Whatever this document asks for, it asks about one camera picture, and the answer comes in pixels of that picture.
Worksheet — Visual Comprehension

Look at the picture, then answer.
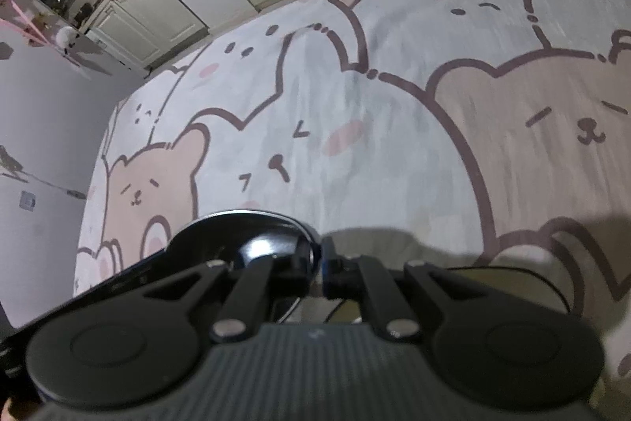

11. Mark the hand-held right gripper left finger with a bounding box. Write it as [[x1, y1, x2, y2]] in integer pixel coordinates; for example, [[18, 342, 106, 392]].
[[140, 238, 316, 344]]

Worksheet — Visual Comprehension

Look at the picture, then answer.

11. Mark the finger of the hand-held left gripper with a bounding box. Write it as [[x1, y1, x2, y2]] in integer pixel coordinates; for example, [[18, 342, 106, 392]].
[[117, 248, 198, 292]]

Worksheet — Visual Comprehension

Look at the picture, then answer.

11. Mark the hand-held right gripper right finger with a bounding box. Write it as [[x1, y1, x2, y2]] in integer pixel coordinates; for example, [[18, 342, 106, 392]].
[[320, 234, 476, 344]]

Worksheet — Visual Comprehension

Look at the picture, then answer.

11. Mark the round steel bowl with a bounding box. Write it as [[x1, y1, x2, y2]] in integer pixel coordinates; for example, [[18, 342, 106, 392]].
[[168, 210, 321, 284]]

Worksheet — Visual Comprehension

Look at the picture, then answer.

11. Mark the bear-print tablecloth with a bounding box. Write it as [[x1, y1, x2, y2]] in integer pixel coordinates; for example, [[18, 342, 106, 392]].
[[74, 0, 631, 421]]

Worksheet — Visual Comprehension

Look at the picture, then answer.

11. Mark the white cabinet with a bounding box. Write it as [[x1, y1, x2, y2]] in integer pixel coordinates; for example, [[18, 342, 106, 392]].
[[84, 0, 210, 69]]

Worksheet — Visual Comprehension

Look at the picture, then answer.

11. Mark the pink ribbon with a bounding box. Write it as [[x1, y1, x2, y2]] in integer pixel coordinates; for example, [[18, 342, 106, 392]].
[[0, 17, 80, 57]]

